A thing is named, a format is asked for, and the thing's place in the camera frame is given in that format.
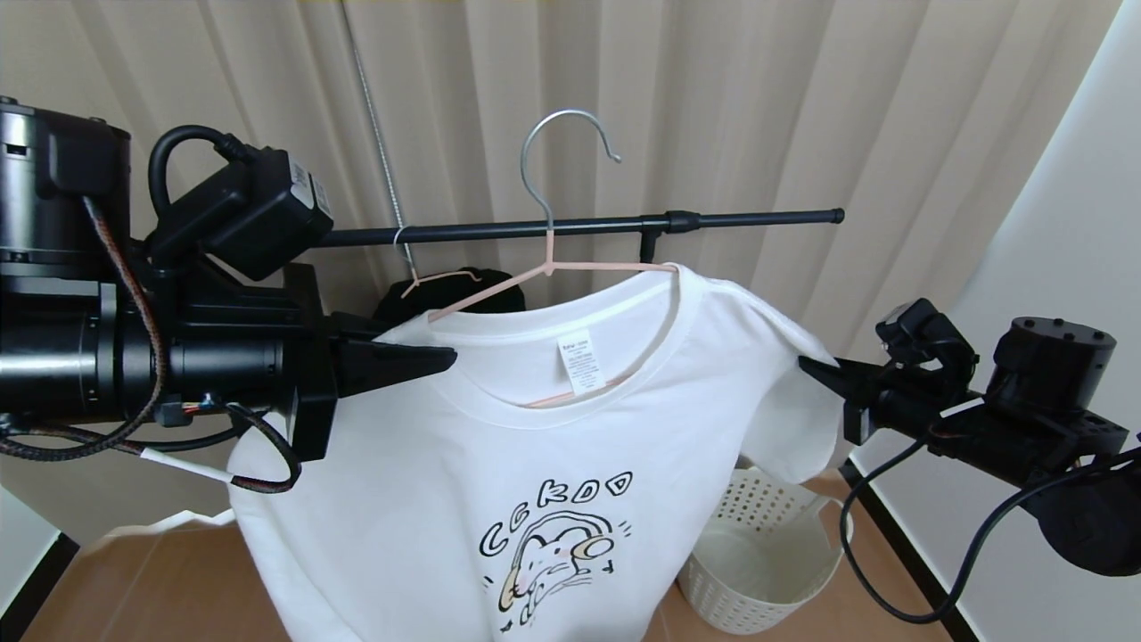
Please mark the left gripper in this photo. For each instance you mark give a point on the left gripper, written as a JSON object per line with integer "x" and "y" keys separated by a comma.
{"x": 307, "y": 374}

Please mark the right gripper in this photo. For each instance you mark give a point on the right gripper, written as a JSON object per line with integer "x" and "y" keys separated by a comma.
{"x": 882, "y": 415}

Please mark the pink clothes hanger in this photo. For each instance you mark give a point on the pink clothes hanger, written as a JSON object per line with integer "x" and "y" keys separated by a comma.
{"x": 522, "y": 160}
{"x": 437, "y": 276}

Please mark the black shorts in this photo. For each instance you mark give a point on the black shorts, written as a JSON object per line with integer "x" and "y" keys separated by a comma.
{"x": 481, "y": 290}

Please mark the white garment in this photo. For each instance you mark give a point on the white garment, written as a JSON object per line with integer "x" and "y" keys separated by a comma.
{"x": 401, "y": 499}

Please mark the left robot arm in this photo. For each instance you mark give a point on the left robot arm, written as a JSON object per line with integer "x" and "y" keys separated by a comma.
{"x": 53, "y": 348}

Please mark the white laundry basket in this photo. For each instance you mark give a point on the white laundry basket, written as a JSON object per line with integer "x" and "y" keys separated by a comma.
{"x": 758, "y": 580}

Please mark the black clothes rack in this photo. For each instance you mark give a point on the black clothes rack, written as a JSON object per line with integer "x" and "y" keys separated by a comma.
{"x": 740, "y": 217}

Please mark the beige curtain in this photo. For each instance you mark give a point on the beige curtain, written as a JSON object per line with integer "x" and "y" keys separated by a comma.
{"x": 713, "y": 107}

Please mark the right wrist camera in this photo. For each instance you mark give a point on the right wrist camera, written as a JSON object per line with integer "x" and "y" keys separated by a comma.
{"x": 927, "y": 343}

